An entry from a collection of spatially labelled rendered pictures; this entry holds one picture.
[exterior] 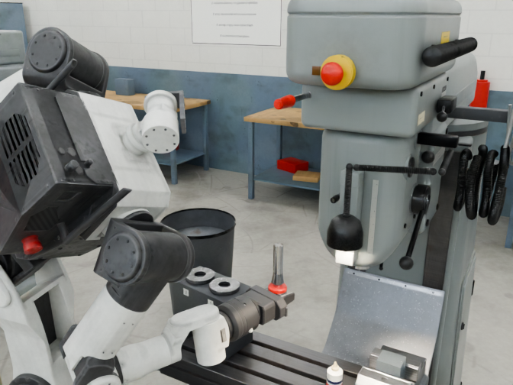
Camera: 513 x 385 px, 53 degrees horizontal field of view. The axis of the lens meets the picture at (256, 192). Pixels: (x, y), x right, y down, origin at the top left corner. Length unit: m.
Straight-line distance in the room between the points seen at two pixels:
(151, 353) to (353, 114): 0.63
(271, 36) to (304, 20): 5.01
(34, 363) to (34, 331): 0.10
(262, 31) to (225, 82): 0.76
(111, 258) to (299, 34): 0.51
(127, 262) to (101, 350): 0.20
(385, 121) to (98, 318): 0.65
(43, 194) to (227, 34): 5.49
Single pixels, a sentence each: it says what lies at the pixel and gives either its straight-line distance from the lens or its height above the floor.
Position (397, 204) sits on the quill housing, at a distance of 1.14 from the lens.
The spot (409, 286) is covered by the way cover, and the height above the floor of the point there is 1.06.
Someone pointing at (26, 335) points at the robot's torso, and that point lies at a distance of 1.29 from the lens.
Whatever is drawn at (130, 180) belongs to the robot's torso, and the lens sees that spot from 0.95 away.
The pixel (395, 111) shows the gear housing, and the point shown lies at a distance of 1.04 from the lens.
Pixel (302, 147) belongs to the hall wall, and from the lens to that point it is 5.96.
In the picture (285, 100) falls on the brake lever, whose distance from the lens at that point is 0.97.
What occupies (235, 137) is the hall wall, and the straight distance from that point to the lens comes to 6.36.
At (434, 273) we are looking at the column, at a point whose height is 1.12.
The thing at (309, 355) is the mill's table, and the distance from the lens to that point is 1.60.
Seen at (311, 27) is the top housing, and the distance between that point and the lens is 0.97.
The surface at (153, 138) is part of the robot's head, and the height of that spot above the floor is 1.65.
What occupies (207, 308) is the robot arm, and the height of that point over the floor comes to 1.24.
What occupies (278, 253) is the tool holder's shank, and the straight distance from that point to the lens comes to 1.26.
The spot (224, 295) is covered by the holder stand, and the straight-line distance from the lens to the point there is 1.51.
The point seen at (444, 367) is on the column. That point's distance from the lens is 1.85.
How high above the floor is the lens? 1.86
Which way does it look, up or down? 19 degrees down
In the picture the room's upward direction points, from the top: straight up
